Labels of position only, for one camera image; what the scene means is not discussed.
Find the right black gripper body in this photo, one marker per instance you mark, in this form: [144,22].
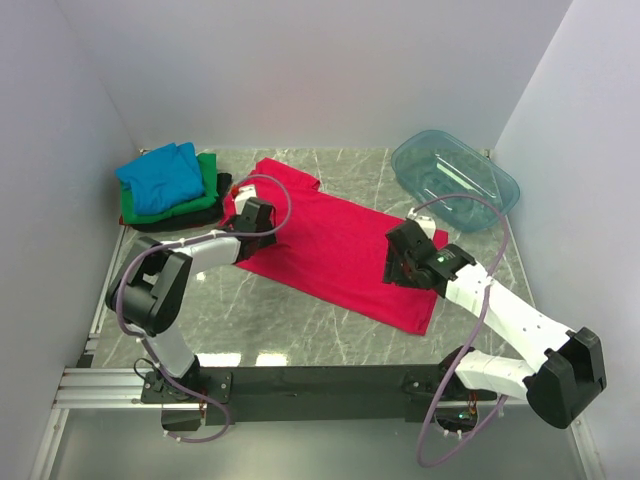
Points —
[398,271]

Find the black base beam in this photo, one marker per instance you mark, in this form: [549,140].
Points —
[306,393]

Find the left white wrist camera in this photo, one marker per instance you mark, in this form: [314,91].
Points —
[241,194]

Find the folded green t shirt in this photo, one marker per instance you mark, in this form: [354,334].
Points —
[208,166]

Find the folded blue t shirt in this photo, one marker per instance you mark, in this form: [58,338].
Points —
[162,178]

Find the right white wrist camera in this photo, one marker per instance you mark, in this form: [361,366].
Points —
[426,223]

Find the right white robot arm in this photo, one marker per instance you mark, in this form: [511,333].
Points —
[559,373]

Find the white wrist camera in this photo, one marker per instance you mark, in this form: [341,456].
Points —
[241,194]
[426,223]

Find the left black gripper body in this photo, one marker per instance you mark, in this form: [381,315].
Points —
[266,240]

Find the clear blue plastic tub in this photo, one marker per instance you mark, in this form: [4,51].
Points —
[433,164]

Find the folded black t shirt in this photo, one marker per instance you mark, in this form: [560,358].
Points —
[207,209]

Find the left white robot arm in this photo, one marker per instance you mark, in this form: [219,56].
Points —
[147,293]

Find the aluminium frame rail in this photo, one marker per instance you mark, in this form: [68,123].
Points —
[83,388]

